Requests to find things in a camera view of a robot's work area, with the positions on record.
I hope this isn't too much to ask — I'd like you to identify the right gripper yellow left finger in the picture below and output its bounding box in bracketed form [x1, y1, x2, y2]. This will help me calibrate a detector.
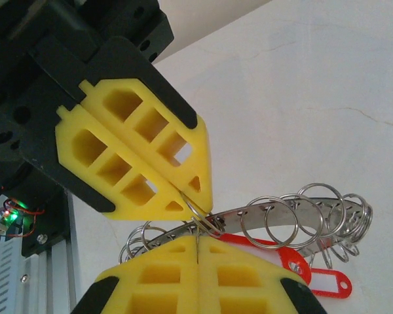
[70, 235, 198, 314]

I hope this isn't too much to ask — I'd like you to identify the metal ring plate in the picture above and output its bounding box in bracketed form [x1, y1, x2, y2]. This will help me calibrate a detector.
[140, 196, 373, 259]

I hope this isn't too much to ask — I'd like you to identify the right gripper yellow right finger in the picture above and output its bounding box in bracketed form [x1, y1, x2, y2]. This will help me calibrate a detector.
[197, 235, 329, 314]

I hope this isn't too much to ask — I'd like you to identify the aluminium extrusion post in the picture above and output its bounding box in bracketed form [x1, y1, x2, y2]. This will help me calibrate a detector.
[19, 192, 81, 314]

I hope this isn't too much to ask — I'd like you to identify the black metal bracket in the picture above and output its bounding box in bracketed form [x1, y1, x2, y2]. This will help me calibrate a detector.
[21, 188, 69, 258]

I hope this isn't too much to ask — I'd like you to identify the white perforated panel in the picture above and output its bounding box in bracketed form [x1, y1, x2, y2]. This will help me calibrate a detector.
[0, 238, 27, 314]

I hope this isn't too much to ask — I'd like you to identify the red plastic key tag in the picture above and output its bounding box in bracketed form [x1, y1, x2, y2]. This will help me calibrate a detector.
[309, 268, 352, 299]
[215, 232, 312, 290]

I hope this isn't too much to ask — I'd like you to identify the circuit board with green light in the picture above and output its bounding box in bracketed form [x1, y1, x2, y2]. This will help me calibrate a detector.
[0, 209, 37, 245]

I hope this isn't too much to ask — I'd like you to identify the thin red wire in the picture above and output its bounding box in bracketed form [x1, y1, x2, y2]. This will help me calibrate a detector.
[3, 198, 46, 217]

